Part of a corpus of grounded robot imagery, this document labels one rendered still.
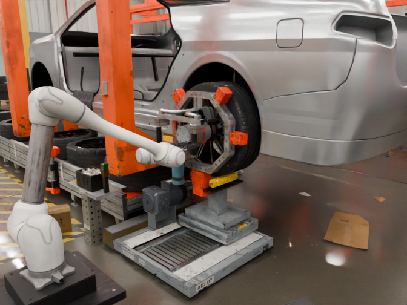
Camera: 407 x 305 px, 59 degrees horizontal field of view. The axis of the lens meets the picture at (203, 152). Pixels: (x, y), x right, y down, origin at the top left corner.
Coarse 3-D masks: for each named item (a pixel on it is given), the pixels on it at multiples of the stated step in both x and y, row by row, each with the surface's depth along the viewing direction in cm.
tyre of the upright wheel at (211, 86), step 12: (204, 84) 243; (216, 84) 237; (228, 84) 242; (240, 96) 234; (252, 96) 241; (240, 108) 227; (252, 108) 234; (240, 120) 226; (252, 120) 232; (252, 132) 231; (252, 144) 234; (240, 156) 232; (252, 156) 243; (228, 168) 241; (240, 168) 249
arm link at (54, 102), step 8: (48, 88) 151; (56, 88) 153; (40, 96) 150; (48, 96) 149; (56, 96) 151; (64, 96) 153; (72, 96) 158; (40, 104) 152; (48, 104) 150; (56, 104) 151; (64, 104) 153; (72, 104) 155; (80, 104) 159; (48, 112) 156; (56, 112) 153; (64, 112) 154; (72, 112) 155; (80, 112) 158; (72, 120) 159
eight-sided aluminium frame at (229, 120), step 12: (192, 96) 241; (204, 96) 233; (180, 108) 252; (216, 108) 228; (228, 120) 222; (228, 132) 224; (228, 144) 226; (228, 156) 229; (204, 168) 245; (216, 168) 238
